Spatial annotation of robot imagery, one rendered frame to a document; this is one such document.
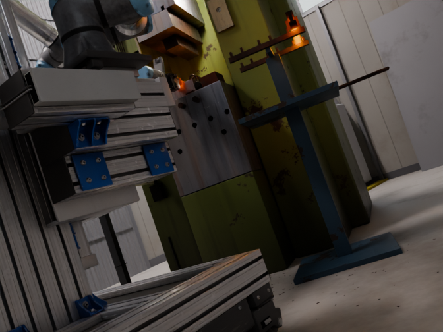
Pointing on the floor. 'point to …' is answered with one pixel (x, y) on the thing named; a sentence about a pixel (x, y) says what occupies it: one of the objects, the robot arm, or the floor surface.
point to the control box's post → (115, 249)
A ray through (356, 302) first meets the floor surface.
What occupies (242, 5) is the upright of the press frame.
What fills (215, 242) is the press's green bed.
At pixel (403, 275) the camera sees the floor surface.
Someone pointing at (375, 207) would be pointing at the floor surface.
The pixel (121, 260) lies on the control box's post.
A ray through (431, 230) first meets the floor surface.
